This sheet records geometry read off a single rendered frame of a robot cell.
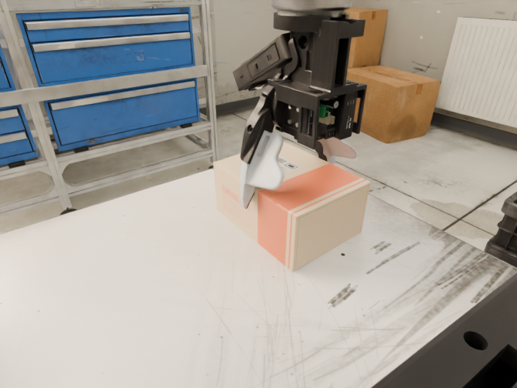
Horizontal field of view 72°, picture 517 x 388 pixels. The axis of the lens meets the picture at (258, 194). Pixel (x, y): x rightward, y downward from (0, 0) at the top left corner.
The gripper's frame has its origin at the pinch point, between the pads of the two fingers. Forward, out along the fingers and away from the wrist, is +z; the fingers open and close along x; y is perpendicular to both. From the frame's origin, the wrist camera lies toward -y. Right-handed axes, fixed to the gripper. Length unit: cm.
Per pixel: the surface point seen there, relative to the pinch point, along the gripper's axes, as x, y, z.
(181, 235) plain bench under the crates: -12.6, -5.7, 5.2
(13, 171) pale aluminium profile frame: -28, -140, 46
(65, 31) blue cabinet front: 6, -142, -6
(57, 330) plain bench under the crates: -28.5, 0.3, 5.3
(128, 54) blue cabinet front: 30, -142, 5
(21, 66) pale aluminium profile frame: -12, -141, 5
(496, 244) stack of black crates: 51, 13, 26
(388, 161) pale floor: 164, -82, 75
